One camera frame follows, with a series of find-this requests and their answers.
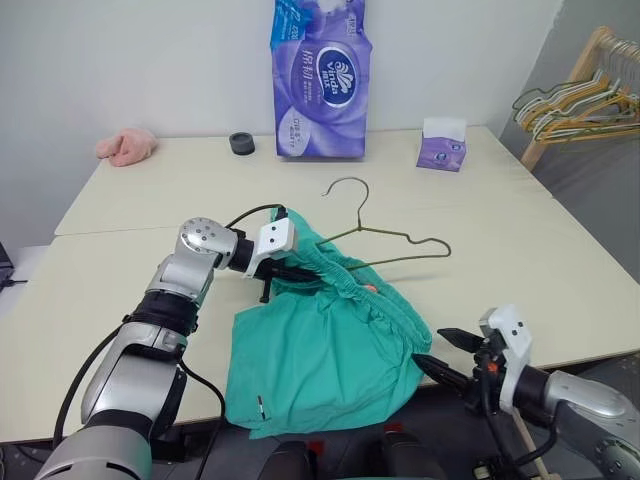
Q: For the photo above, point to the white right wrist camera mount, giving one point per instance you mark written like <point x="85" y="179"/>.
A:
<point x="512" y="340"/>

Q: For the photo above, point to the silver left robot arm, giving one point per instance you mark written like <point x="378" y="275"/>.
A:
<point x="130" y="370"/>

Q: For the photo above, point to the small purple tissue box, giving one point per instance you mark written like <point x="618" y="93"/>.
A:
<point x="440" y="152"/>

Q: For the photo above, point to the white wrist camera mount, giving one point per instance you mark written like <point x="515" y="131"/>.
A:
<point x="275" y="237"/>
<point x="512" y="340"/>

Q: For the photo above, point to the purple tissue paper pack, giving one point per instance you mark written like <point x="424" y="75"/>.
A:
<point x="320" y="100"/>

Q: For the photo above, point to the dark grey laptop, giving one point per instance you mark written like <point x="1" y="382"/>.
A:
<point x="4" y="257"/>

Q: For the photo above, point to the black tape roll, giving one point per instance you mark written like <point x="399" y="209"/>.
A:
<point x="242" y="144"/>

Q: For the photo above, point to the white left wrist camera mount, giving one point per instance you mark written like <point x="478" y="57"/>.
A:
<point x="275" y="237"/>

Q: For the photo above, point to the wooden clothes rack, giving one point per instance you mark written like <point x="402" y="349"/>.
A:
<point x="590" y="55"/>

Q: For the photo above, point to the wooden table leg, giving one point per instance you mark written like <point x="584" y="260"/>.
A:
<point x="530" y="442"/>

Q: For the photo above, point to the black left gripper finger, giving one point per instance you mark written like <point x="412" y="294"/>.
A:
<point x="267" y="292"/>
<point x="306" y="276"/>

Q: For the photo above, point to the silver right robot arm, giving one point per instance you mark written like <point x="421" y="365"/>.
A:
<point x="585" y="395"/>

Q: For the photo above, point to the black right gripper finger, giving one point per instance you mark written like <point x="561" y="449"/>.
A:
<point x="445" y="375"/>
<point x="462" y="339"/>

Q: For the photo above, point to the green shorts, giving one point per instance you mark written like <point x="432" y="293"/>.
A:
<point x="320" y="360"/>

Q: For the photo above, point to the pink plush cloth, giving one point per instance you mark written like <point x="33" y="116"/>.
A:
<point x="127" y="147"/>

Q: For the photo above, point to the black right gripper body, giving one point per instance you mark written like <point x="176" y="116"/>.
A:
<point x="485" y="385"/>

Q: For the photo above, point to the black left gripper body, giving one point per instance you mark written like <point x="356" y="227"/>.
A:
<point x="280" y="271"/>

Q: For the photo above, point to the dark rounded shape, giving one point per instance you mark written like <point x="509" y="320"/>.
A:
<point x="295" y="460"/>
<point x="412" y="457"/>

